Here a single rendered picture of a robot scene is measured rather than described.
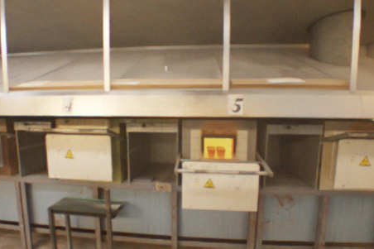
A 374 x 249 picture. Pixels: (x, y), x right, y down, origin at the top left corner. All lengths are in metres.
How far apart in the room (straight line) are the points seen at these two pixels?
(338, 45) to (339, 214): 1.61
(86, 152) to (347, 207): 2.42
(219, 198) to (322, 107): 0.98
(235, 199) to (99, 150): 1.20
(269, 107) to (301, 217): 1.21
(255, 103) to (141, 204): 1.39
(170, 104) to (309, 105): 0.91
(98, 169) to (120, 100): 0.67
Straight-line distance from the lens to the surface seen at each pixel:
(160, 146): 2.03
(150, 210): 1.75
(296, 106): 1.21
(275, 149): 2.21
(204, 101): 1.03
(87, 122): 1.62
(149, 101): 1.08
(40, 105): 1.56
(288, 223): 1.94
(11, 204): 2.68
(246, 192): 1.40
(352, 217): 2.24
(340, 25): 2.21
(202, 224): 1.76
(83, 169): 1.63
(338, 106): 1.37
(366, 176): 1.87
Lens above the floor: 1.52
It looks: 4 degrees down
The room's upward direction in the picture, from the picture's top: straight up
